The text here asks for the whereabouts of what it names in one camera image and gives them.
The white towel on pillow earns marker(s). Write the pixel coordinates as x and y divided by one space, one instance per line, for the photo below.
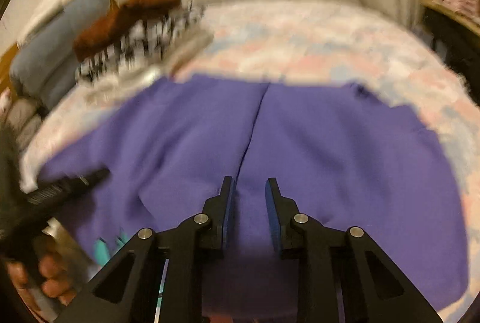
42 15

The grey folded puffer jacket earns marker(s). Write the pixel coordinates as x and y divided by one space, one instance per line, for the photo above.
23 118

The person's left hand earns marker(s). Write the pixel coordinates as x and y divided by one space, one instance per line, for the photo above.
63 267

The wooden headboard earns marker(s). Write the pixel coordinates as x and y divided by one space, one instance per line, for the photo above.
5 63

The pastel floral bed blanket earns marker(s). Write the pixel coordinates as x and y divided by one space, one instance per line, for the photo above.
311 43

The black white checkered garment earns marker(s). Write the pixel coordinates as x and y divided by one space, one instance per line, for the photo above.
146 43

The white shiny folded jacket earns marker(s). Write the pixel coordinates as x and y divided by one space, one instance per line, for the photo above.
116 88

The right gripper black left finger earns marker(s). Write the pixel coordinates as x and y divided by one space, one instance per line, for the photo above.
157 277

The purple hoodie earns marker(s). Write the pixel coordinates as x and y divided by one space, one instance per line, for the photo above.
341 154

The brown folded garment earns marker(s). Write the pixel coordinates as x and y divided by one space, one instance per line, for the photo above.
117 22

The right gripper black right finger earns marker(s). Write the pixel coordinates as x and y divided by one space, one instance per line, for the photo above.
344 276

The grey blue pillow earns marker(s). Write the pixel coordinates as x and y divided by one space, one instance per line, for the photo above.
44 69

